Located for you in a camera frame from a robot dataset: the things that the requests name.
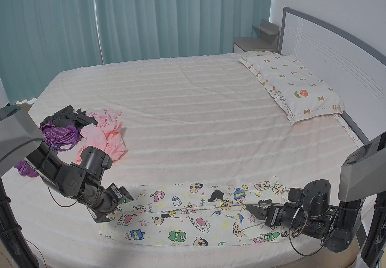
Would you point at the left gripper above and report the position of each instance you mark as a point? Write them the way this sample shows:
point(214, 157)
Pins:
point(105, 203)

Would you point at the white printed pillow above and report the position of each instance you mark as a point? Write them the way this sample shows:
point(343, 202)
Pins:
point(295, 85)

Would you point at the black garment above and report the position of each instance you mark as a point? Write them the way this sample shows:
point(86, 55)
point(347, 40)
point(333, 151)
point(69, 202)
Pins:
point(63, 116)

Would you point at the purple satin garment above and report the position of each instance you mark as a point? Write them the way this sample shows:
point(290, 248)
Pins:
point(60, 135)

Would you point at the pink garment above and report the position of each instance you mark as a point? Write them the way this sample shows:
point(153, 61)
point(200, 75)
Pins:
point(102, 137)

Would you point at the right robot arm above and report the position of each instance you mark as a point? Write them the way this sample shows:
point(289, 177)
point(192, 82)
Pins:
point(362, 170)

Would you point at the bed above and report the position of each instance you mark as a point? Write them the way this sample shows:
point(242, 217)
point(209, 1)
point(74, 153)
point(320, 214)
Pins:
point(196, 109)

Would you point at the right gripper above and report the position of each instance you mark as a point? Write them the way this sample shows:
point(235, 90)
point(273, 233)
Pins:
point(276, 215)

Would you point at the white printed pyjama top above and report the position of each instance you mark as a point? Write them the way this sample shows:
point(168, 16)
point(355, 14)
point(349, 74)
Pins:
point(181, 227)

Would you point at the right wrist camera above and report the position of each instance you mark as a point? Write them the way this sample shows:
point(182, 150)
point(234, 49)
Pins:
point(295, 195)

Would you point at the blue-green curtain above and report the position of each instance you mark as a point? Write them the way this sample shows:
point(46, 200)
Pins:
point(187, 7)
point(48, 34)

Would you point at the grey white bedside table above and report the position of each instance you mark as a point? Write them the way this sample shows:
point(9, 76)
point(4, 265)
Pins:
point(256, 40)

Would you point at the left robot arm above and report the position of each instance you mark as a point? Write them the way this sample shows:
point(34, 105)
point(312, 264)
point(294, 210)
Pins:
point(18, 131)

